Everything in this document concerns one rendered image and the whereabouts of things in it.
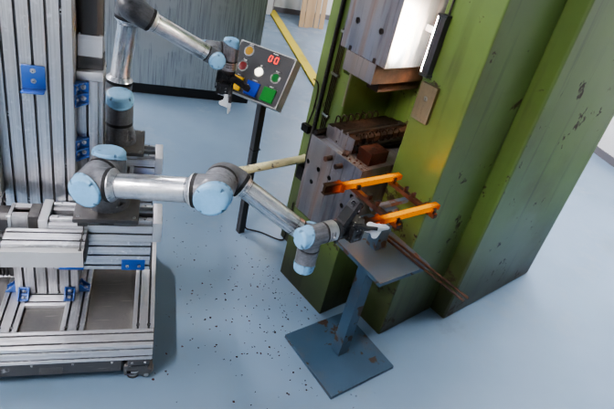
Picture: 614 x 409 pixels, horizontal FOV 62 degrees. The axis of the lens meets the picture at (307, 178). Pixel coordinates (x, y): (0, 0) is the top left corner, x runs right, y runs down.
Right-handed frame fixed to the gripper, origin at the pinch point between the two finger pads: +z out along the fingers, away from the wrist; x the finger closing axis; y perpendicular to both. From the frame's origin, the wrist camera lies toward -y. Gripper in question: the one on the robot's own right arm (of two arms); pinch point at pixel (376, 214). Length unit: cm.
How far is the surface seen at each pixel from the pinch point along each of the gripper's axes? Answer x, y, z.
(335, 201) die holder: -48, 31, 26
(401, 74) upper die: -53, -32, 50
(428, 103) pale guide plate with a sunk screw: -29, -29, 45
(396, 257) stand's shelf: -1.5, 29.4, 23.7
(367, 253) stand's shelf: -8.7, 29.4, 12.9
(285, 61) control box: -106, -18, 22
